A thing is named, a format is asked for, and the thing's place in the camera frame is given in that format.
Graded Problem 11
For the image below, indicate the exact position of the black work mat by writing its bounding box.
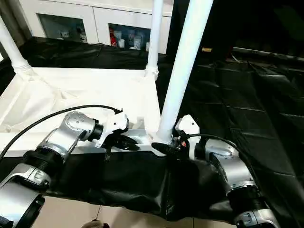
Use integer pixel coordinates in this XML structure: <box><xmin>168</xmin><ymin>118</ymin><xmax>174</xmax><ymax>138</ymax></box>
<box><xmin>0</xmin><ymin>35</ymin><xmax>304</xmax><ymax>225</ymax></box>

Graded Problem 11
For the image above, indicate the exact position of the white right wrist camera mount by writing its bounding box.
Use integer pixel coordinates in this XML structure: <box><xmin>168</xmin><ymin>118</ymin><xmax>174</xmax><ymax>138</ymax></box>
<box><xmin>174</xmin><ymin>114</ymin><xmax>200</xmax><ymax>159</ymax></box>

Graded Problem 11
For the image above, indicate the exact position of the white glass door cabinet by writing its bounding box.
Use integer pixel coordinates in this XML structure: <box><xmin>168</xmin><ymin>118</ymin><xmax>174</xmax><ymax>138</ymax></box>
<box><xmin>17</xmin><ymin>0</ymin><xmax>174</xmax><ymax>55</ymax></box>

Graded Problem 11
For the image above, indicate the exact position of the dark long rod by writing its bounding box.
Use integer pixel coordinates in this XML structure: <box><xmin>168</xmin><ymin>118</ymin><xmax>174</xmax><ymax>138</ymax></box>
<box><xmin>232</xmin><ymin>46</ymin><xmax>304</xmax><ymax>62</ymax></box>

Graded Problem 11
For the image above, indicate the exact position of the beige curtain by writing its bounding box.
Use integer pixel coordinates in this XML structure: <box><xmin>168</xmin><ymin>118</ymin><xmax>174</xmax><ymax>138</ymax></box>
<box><xmin>0</xmin><ymin>0</ymin><xmax>31</xmax><ymax>47</ymax></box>

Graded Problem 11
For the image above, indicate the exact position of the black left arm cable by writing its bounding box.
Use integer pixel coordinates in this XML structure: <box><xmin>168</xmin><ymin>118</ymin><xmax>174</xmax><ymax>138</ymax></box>
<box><xmin>0</xmin><ymin>104</ymin><xmax>124</xmax><ymax>159</ymax></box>

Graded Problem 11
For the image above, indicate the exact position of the white plastic table leg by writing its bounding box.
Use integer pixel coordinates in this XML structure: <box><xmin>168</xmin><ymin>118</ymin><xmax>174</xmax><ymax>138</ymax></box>
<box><xmin>155</xmin><ymin>0</ymin><xmax>215</xmax><ymax>145</ymax></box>
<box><xmin>144</xmin><ymin>0</ymin><xmax>165</xmax><ymax>81</ymax></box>
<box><xmin>0</xmin><ymin>18</ymin><xmax>32</xmax><ymax>75</ymax></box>

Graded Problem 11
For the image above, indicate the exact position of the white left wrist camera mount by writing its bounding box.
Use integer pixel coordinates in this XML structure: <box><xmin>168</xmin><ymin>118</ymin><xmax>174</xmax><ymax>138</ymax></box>
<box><xmin>94</xmin><ymin>108</ymin><xmax>131</xmax><ymax>150</ymax></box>

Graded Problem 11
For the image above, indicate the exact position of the white plastic table top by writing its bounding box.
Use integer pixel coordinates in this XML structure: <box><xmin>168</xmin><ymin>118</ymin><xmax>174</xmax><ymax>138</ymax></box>
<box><xmin>0</xmin><ymin>66</ymin><xmax>172</xmax><ymax>159</ymax></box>

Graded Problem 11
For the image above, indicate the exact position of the black robot foot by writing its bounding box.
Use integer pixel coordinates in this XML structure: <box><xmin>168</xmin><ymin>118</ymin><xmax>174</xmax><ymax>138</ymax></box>
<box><xmin>81</xmin><ymin>219</ymin><xmax>109</xmax><ymax>228</ymax></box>

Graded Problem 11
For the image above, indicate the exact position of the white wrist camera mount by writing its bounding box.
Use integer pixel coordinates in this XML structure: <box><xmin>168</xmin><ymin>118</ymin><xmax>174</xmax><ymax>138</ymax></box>
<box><xmin>94</xmin><ymin>108</ymin><xmax>131</xmax><ymax>150</ymax></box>
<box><xmin>174</xmin><ymin>114</ymin><xmax>200</xmax><ymax>159</ymax></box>

